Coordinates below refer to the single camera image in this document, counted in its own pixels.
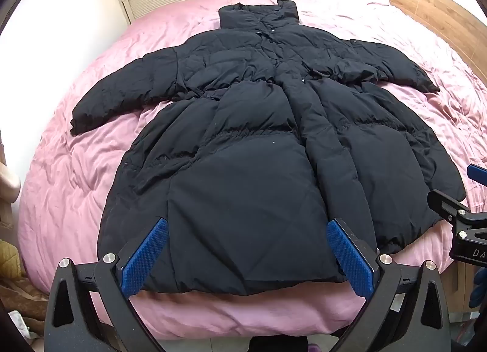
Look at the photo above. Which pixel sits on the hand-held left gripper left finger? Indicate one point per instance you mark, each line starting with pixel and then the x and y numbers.
pixel 142 260

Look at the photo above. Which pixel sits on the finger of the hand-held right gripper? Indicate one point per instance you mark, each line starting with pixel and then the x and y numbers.
pixel 445 201
pixel 478 174

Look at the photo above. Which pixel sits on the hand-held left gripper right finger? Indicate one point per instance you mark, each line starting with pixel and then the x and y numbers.
pixel 348 257

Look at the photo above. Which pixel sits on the black puffer coat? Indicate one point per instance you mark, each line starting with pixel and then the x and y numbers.
pixel 243 146

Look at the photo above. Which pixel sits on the person's right hand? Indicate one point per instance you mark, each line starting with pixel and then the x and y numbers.
pixel 480 287

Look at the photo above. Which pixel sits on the pink duvet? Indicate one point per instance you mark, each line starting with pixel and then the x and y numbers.
pixel 76 184

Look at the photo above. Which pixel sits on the brown cloth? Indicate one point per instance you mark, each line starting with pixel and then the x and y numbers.
pixel 23 298

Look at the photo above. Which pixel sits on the yellow knit cloth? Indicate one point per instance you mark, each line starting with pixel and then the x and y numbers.
pixel 8 259

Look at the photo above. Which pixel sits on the beige soft furniture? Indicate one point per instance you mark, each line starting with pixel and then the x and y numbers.
pixel 8 181

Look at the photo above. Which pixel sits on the wooden headboard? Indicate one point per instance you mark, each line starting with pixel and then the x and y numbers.
pixel 437 13

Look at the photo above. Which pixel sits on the wooden bed frame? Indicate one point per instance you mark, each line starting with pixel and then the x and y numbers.
pixel 458 287

